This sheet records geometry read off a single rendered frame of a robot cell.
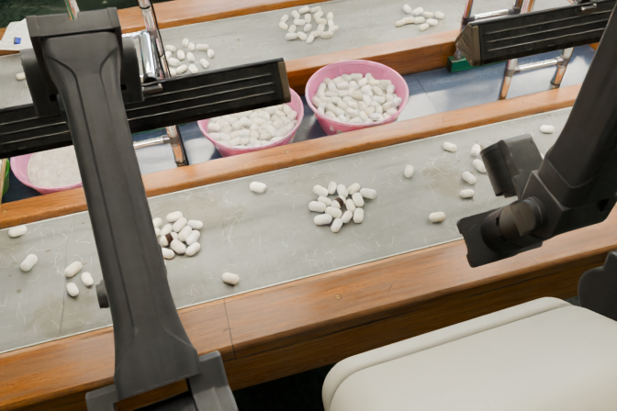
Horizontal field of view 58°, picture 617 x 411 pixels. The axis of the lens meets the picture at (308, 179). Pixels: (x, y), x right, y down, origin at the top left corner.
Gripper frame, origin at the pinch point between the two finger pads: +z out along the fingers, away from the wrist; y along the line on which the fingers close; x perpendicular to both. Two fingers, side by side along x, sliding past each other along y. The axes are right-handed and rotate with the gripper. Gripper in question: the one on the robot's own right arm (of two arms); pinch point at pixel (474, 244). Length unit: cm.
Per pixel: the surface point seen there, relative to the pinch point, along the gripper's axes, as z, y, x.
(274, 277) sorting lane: 31.9, 27.7, -6.2
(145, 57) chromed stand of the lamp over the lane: 10, 41, -46
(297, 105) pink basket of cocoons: 52, 9, -49
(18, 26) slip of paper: 79, 79, -104
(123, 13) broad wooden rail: 78, 48, -102
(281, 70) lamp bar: 7.9, 19.1, -38.0
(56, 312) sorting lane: 34, 69, -11
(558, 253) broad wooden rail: 23.5, -26.7, 4.8
